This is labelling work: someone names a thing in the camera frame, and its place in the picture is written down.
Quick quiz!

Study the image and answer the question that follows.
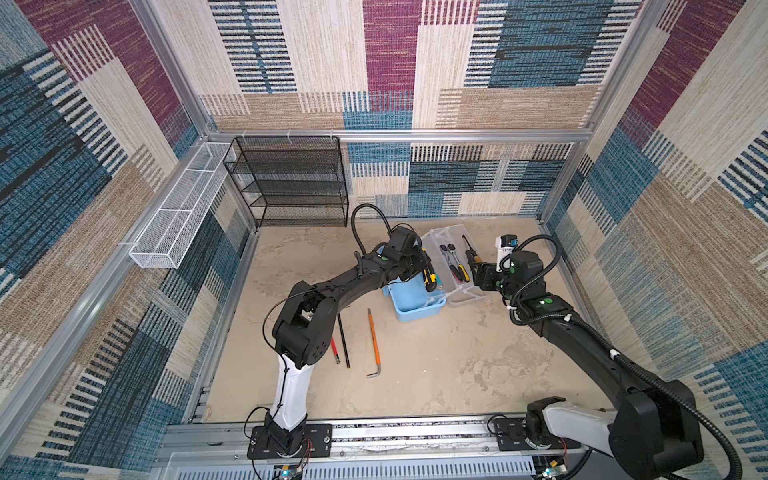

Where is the white wire mesh basket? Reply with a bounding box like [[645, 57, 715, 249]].
[[129, 142, 229, 269]]

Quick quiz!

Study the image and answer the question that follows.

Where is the yellow handled wrench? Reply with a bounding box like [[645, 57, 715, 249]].
[[447, 243, 470, 283]]

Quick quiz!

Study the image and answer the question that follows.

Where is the orange pencil tool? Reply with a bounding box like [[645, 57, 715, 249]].
[[366, 308, 382, 379]]

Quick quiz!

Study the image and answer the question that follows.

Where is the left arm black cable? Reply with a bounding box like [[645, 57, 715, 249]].
[[350, 203, 394, 256]]

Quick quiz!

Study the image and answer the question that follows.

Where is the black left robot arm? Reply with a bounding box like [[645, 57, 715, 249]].
[[265, 246, 431, 451]]

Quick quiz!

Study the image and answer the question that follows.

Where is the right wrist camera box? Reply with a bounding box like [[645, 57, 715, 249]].
[[495, 234, 518, 266]]

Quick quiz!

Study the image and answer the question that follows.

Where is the light blue plastic tool box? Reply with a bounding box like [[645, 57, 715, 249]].
[[376, 223, 490, 323]]

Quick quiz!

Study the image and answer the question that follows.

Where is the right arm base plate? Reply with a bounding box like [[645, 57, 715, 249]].
[[490, 416, 582, 452]]

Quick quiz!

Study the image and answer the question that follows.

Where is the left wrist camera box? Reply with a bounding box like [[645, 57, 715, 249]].
[[407, 227, 423, 249]]

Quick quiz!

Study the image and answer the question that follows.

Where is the wooden handled screwdriver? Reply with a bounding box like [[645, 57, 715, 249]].
[[462, 235, 482, 269]]

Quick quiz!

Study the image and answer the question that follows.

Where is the black wire mesh shelf rack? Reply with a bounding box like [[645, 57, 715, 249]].
[[223, 136, 349, 228]]

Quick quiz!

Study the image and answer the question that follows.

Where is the black hex key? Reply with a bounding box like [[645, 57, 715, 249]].
[[337, 314, 351, 369]]

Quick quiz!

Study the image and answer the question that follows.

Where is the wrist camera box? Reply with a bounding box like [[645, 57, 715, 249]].
[[495, 234, 518, 266], [407, 227, 423, 249]]

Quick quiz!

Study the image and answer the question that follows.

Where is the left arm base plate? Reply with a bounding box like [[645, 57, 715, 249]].
[[246, 423, 333, 460]]

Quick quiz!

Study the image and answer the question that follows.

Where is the red hex key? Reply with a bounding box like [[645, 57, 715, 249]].
[[331, 338, 341, 364]]

